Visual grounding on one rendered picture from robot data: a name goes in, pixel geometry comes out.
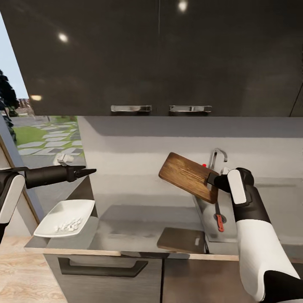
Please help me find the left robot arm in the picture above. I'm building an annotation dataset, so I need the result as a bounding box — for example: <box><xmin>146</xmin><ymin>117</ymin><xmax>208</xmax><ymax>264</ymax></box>
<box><xmin>0</xmin><ymin>153</ymin><xmax>97</xmax><ymax>243</ymax></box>

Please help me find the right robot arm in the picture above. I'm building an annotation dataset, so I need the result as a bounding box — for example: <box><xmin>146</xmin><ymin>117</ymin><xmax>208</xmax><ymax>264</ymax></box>
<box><xmin>207</xmin><ymin>167</ymin><xmax>303</xmax><ymax>303</ymax></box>

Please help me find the bowl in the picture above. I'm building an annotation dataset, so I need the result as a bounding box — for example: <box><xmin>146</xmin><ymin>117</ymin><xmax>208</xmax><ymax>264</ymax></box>
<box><xmin>34</xmin><ymin>199</ymin><xmax>95</xmax><ymax>238</ymax></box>

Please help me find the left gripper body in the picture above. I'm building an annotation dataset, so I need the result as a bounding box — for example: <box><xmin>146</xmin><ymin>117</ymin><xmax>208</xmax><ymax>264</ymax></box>
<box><xmin>42</xmin><ymin>165</ymin><xmax>74</xmax><ymax>186</ymax></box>

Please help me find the cutting board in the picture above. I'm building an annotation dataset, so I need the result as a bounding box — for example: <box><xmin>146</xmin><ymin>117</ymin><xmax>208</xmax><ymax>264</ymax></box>
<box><xmin>159</xmin><ymin>153</ymin><xmax>219</xmax><ymax>204</ymax></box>

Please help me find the parer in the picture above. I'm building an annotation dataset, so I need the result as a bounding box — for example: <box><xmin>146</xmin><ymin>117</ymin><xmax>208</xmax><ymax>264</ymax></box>
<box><xmin>215</xmin><ymin>202</ymin><xmax>224</xmax><ymax>232</ymax></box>

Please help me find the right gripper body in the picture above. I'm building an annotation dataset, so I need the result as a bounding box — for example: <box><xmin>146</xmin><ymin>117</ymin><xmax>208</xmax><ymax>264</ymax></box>
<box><xmin>207</xmin><ymin>172</ymin><xmax>231</xmax><ymax>194</ymax></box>

